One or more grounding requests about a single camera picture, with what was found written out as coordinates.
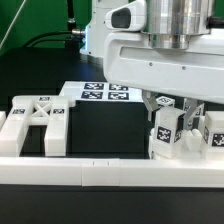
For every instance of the white marker base plate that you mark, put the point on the white marker base plate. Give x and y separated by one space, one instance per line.
100 91

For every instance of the white tagged cube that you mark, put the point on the white tagged cube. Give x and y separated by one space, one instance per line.
193 107
164 101

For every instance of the white U-shaped obstacle wall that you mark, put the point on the white U-shaped obstacle wall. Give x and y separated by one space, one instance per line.
112 172

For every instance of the white chair back frame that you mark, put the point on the white chair back frame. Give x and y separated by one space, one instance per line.
51 111

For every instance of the black vertical pole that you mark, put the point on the black vertical pole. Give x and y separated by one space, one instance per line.
71 23

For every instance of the white chair seat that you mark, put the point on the white chair seat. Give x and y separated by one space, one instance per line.
191 146

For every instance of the white tagged cube left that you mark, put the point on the white tagged cube left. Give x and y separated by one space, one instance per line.
164 101

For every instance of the white tagged cube right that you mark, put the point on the white tagged cube right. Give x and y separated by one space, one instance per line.
193 107

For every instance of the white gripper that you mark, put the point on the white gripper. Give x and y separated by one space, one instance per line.
174 47

